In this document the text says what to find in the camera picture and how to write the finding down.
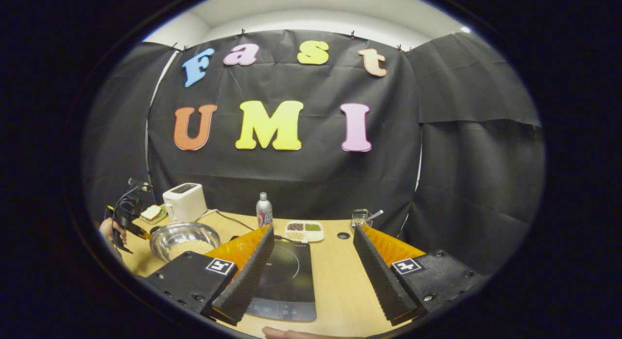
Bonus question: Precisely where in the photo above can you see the white divided dish of beans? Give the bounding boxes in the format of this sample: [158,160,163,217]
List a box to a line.
[284,220,325,243]

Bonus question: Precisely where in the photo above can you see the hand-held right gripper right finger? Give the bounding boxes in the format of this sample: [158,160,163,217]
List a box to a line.
[353,225,484,326]

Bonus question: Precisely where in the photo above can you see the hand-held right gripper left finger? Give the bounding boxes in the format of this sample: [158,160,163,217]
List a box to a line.
[145,225,275,326]

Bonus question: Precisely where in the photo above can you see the white toaster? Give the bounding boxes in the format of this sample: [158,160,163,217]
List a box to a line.
[162,183,208,223]

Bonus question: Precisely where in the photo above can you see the silver bottle with colourful label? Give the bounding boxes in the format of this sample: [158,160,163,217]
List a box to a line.
[256,192,274,229]

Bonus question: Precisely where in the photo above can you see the black backdrop cloth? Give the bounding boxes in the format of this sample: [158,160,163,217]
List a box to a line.
[83,29,546,276]

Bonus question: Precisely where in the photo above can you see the small wire basket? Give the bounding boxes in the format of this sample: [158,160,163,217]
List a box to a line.
[351,209,373,229]

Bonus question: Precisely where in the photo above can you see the toaster power cable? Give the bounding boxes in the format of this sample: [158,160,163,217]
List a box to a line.
[197,209,256,231]

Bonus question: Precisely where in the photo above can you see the steel pot with black handle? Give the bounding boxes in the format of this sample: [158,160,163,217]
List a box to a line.
[149,221,222,263]

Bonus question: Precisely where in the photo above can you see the soybeans in pot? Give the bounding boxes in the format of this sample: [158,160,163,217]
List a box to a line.
[169,239,217,261]

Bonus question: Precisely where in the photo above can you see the black induction cooktop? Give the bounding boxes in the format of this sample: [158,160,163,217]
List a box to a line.
[244,239,317,322]

